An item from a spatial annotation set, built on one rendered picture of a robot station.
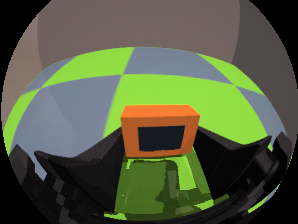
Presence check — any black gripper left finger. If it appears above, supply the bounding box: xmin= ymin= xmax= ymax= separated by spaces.
xmin=33 ymin=127 xmax=125 ymax=213

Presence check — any orange block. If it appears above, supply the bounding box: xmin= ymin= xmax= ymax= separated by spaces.
xmin=121 ymin=105 xmax=201 ymax=157

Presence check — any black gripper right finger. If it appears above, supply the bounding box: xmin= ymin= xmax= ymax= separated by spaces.
xmin=193 ymin=125 xmax=273 ymax=200

